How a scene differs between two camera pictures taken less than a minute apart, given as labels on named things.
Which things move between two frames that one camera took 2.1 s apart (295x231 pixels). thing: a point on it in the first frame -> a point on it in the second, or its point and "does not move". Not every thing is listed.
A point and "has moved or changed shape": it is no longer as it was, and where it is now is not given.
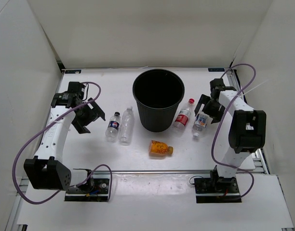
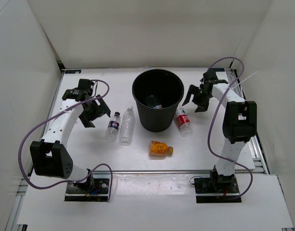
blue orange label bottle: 200,123 -> 151,101
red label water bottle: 183,117 has moved or changed shape
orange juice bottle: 160,149 does not move
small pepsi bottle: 111,133 does not move
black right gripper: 219,113 -> 202,106
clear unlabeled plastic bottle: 127,128 does not move
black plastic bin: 158,92 does not move
